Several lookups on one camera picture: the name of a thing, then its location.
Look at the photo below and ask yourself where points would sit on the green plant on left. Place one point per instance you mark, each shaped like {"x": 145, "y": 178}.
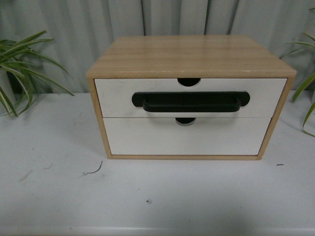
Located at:
{"x": 15, "y": 61}

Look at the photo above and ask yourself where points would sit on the light wooden drawer cabinet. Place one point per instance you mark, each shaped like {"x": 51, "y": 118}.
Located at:
{"x": 188, "y": 59}

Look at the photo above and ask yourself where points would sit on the white drawer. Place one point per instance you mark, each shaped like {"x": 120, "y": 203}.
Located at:
{"x": 115, "y": 95}
{"x": 205, "y": 136}

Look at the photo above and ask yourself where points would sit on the green plant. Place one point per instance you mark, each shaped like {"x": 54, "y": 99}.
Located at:
{"x": 15, "y": 61}
{"x": 307, "y": 81}

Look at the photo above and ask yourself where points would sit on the green plant on right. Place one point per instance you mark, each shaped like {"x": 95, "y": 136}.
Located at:
{"x": 307, "y": 81}

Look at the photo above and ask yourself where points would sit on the grey pleated curtain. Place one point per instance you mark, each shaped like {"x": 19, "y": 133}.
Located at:
{"x": 81, "y": 30}

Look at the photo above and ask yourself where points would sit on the black drawer handle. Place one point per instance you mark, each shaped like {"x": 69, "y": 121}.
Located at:
{"x": 191, "y": 102}

